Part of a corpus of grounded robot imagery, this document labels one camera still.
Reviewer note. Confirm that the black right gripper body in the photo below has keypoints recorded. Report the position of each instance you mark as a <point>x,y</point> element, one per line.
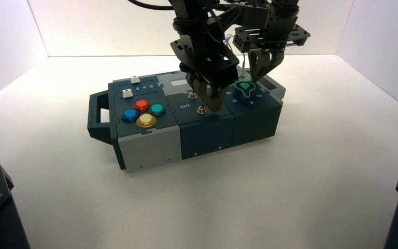
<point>271,37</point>

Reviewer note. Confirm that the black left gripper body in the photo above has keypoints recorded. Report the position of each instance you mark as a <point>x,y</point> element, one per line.
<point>206,58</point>

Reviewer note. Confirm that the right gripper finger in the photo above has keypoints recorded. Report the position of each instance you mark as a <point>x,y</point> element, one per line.
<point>274,60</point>
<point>256,65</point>

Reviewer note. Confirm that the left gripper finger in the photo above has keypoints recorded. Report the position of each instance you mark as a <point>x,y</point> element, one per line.
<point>197,84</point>
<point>215,99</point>

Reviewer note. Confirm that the metal toggle switch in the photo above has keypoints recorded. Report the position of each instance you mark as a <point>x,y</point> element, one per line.
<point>192,95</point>
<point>201,110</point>

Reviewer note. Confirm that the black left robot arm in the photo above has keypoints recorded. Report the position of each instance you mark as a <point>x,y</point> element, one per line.
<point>188,13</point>

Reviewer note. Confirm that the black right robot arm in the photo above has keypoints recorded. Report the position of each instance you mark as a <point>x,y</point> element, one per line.
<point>285,7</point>

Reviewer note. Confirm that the black green rotary knob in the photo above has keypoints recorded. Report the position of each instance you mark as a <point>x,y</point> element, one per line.
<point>244,90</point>

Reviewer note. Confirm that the green round push button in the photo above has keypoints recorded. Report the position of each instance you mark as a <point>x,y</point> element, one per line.
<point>157,110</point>

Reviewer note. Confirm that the red round push button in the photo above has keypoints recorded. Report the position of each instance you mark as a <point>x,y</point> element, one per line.
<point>142,105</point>

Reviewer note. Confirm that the yellow round push button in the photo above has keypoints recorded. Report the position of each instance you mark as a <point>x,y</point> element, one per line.
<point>146,120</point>

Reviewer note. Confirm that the white slider knob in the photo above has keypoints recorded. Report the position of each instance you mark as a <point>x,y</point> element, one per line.
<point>127,93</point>
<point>135,80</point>

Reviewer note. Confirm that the blue round push button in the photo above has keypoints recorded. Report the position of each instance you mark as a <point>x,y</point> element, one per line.
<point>130,115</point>

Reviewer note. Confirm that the grey and teal control box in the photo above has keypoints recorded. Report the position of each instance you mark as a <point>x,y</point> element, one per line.
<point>151,147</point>

